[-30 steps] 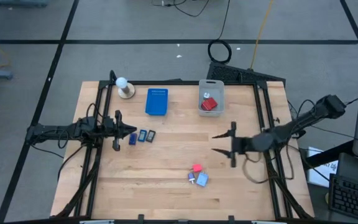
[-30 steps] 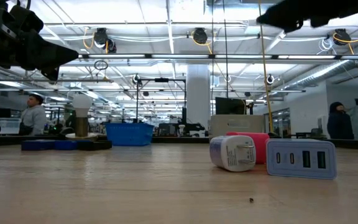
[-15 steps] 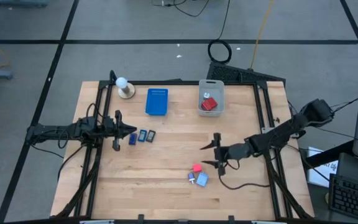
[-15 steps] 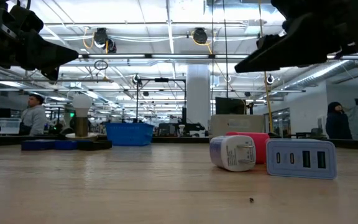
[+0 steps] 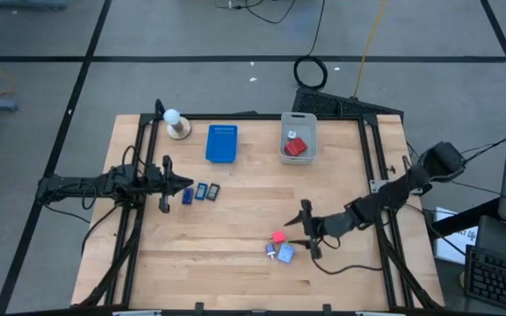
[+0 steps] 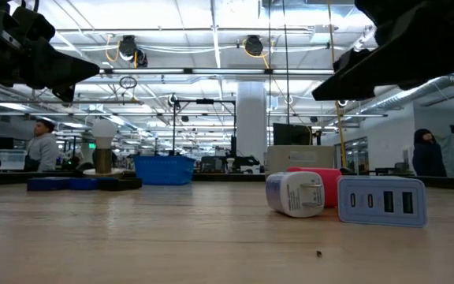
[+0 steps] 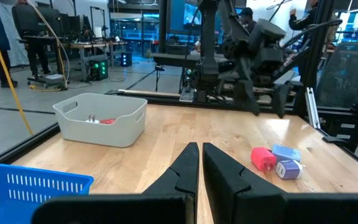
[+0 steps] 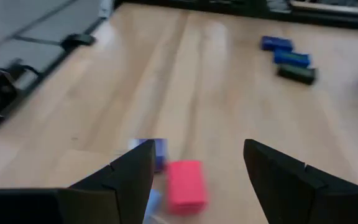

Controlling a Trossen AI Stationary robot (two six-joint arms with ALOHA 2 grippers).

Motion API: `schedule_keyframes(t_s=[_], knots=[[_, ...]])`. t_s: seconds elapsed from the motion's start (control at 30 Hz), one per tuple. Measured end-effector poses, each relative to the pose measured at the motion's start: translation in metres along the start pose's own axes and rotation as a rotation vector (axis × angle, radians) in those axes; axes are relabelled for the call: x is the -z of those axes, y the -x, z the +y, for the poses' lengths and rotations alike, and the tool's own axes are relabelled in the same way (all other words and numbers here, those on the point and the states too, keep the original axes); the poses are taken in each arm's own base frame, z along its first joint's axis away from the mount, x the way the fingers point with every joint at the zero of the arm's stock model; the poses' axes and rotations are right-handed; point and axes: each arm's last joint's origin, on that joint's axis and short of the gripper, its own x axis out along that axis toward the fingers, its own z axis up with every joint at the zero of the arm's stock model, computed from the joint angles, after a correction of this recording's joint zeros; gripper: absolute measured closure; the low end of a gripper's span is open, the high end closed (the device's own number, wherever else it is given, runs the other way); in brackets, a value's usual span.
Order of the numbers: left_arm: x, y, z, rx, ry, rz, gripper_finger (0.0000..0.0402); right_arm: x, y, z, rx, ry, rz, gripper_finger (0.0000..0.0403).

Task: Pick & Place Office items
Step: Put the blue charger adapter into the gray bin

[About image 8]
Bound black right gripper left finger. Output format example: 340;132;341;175
0;139;157;224

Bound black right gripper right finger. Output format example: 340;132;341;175
243;138;358;224

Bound purple wall charger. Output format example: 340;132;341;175
128;138;168;174

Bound pink wall charger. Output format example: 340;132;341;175
166;159;209;216

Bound blue digital clock grey screen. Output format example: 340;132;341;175
272;49;311;68

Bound dark blue digital clock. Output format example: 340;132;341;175
260;35;295;52

